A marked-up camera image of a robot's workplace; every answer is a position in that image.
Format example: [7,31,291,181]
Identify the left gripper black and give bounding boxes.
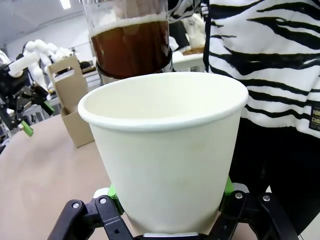
[0,63,55,138]

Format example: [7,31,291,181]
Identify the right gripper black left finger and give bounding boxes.
[53,184,135,240]

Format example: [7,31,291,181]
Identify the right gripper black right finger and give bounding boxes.
[209,176,300,240]

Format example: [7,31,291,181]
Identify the white paper cup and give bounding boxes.
[77,71,249,235]

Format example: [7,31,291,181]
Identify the brown cardboard cup carrier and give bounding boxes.
[47,55,96,149]

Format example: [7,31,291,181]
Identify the glass dispenser with brown drink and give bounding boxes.
[79,0,174,86]

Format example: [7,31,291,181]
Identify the black trousers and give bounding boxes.
[228,117,320,240]

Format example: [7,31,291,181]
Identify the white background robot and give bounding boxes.
[23,39,74,91]
[181,11,206,51]

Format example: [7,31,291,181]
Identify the ceiling light panel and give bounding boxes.
[54,0,77,11]

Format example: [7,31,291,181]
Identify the person in zebra jacket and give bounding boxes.
[167,0,320,140]

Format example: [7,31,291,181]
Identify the white background table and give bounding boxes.
[171,49,205,73]

